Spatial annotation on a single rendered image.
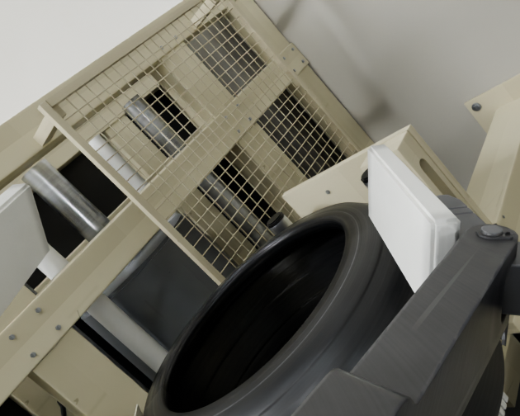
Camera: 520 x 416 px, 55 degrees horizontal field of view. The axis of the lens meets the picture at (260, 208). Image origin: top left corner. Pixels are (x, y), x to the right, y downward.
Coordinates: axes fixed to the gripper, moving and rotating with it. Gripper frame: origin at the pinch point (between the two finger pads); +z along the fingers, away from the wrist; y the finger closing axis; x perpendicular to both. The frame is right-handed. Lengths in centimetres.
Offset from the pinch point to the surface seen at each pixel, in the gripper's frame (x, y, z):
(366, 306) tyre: -27.7, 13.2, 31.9
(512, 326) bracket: -49, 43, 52
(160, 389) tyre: -49, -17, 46
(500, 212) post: -45, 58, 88
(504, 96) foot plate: -30, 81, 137
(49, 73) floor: -21, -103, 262
